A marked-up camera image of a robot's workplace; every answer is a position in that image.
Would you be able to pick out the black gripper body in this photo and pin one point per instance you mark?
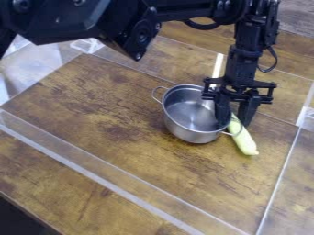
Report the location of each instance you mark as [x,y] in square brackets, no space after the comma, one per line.
[237,85]

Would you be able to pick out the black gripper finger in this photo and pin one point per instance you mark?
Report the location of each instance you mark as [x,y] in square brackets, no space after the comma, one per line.
[248,110]
[222,110]

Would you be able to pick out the stainless steel pot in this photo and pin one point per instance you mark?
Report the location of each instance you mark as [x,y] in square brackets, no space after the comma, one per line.
[190,115]

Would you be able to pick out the green spoon handle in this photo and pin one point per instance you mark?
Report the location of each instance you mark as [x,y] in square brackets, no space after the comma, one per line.
[245,142]

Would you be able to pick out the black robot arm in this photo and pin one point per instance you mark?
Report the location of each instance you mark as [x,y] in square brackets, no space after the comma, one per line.
[126,25]

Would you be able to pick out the clear acrylic triangle stand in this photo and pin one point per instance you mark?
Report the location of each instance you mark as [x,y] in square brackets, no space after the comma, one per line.
[89,46]

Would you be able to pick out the clear acrylic front barrier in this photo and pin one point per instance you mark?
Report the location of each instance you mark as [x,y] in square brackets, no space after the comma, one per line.
[170,207]

